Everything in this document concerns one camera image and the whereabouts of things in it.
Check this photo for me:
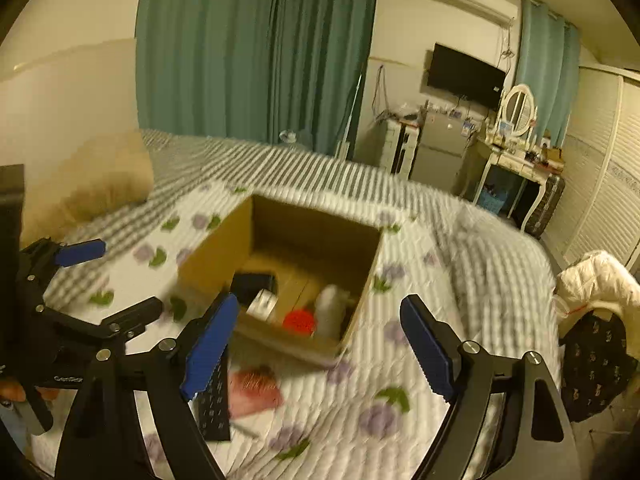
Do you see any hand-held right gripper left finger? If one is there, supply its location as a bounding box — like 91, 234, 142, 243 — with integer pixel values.
55, 292, 241, 480

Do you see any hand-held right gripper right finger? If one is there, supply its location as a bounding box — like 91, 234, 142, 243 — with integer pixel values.
399, 294, 583, 480

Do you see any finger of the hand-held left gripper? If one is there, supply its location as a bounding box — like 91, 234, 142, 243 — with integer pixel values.
20, 238, 107, 287
40, 296, 165, 352

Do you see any brown cardboard box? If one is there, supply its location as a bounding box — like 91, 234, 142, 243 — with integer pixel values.
178, 193, 384, 367

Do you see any black remote control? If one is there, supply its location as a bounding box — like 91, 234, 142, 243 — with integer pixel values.
192, 347, 232, 443

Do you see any pink packet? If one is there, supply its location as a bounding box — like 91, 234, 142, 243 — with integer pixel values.
228, 366, 284, 418

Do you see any small white box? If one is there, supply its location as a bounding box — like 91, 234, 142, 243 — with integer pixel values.
246, 290, 279, 322

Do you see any tan pillow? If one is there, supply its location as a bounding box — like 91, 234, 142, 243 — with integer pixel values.
20, 130, 156, 250

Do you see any black flat case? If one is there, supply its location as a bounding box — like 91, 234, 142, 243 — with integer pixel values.
231, 272, 278, 306

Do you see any red round lid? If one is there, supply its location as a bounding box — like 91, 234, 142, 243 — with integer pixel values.
282, 309, 317, 336

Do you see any grey striped bed sheet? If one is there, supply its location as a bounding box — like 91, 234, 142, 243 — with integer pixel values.
50, 127, 562, 480

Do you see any white plastic bottle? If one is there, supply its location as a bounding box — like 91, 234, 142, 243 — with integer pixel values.
313, 284, 357, 339

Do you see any black printed garment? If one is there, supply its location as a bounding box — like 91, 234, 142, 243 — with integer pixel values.
560, 309, 632, 424

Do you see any blue storage basket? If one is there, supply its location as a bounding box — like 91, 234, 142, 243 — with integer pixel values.
477, 180, 516, 217

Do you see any white puffer jacket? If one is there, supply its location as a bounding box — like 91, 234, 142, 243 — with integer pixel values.
555, 251, 640, 322

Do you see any dark suitcase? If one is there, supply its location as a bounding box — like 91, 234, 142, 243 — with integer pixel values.
522, 175, 566, 239

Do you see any grey small fridge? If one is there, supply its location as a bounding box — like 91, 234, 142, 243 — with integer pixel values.
410, 110, 483, 193

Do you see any white drawer cabinet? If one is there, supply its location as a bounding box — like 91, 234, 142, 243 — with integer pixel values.
380, 120, 421, 177

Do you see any white dressing table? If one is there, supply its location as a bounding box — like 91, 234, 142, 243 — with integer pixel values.
472, 135, 566, 233

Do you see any white louvred wardrobe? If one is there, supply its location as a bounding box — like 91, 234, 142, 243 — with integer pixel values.
542, 65, 640, 273

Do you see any white oval vanity mirror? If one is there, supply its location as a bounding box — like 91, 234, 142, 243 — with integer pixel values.
497, 83, 539, 139

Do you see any green curtain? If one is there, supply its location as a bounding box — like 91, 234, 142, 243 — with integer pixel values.
135, 0, 381, 158

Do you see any light blue curtain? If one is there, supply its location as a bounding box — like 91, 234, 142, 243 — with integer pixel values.
515, 0, 582, 148

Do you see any black wall television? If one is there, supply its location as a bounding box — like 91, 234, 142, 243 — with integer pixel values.
426, 43, 507, 110

